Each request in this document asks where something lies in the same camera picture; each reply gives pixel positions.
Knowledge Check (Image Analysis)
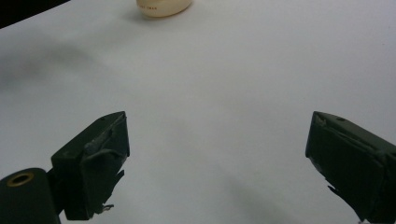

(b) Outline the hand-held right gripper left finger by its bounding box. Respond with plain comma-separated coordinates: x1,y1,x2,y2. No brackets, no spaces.
50,110,131,221

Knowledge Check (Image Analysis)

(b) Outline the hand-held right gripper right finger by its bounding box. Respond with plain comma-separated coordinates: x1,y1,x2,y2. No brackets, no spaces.
304,110,396,224

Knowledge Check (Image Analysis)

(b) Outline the cream ceramic cup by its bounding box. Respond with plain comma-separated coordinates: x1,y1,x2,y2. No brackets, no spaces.
135,0,194,19

